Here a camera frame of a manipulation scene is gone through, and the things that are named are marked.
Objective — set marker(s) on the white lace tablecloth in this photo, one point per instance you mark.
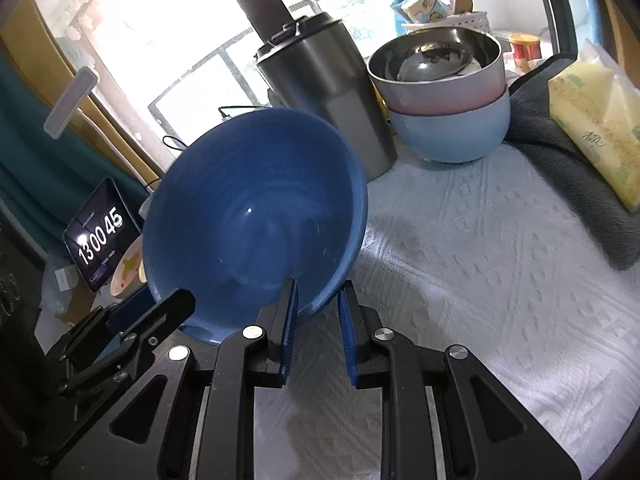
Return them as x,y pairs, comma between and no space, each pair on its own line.
487,255

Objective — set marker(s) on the light blue bowl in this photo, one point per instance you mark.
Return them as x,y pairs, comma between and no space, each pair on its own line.
455,138

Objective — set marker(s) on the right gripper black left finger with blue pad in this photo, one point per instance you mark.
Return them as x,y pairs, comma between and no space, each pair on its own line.
172,408

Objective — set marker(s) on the stainless steel tumbler black lid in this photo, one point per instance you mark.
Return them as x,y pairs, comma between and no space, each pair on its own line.
314,65

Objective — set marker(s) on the large blue ceramic bowl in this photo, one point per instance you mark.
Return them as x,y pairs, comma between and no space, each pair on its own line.
265,197

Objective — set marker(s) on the white desk lamp head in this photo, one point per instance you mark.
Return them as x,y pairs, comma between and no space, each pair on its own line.
68,103

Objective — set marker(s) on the orange lidded jar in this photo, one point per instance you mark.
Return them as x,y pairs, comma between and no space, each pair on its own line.
525,48

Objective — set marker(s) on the small patterned plate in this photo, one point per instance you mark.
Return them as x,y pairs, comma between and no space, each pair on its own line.
128,276

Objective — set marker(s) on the tablet showing clock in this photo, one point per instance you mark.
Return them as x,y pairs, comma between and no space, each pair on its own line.
100,233

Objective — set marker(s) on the white storage basket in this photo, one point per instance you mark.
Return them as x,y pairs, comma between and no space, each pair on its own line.
477,20

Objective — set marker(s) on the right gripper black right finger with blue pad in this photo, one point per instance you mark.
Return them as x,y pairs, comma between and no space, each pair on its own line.
443,409

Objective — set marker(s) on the yellow curtain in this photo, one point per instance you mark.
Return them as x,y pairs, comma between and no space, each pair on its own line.
37,58

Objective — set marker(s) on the teal curtain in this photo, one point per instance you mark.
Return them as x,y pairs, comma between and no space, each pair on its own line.
44,182

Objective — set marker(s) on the yellow tissue pack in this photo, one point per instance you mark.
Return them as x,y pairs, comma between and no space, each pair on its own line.
597,106

